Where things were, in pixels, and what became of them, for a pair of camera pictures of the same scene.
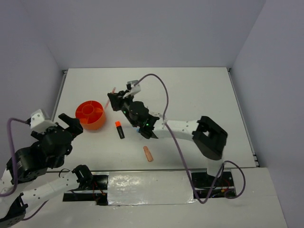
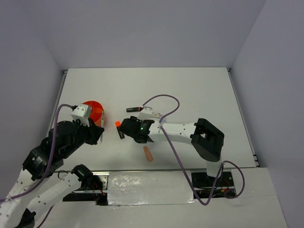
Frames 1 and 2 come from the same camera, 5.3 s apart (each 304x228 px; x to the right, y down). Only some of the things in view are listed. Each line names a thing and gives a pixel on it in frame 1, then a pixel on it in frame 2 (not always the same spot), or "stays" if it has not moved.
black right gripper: x=116 y=99 to x=135 y=119
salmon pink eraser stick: x=149 y=156 stays
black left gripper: x=75 y=123 to x=95 y=132
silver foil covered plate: x=149 y=187 stays
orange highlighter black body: x=121 y=133 stays
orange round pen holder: x=91 y=114 stays
